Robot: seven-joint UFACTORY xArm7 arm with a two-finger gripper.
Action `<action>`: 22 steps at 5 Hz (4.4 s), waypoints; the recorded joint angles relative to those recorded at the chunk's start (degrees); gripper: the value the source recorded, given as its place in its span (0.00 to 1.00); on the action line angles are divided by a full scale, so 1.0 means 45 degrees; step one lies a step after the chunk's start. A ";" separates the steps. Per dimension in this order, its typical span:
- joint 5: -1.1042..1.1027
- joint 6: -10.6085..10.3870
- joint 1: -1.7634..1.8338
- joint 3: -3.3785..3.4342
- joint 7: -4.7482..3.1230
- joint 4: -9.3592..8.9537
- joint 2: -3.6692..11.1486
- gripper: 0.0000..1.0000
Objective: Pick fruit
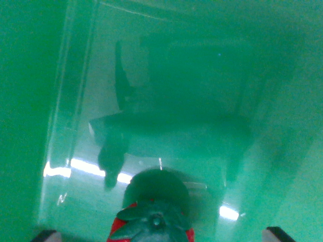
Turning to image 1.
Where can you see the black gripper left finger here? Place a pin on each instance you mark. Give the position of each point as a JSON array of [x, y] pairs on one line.
[[47, 236]]

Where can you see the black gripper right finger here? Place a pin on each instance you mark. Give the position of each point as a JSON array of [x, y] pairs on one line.
[[277, 235]]

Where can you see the red toy strawberry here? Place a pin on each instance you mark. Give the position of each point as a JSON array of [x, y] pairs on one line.
[[154, 224]]

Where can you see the green plastic bin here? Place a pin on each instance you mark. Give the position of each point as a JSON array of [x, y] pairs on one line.
[[202, 100]]

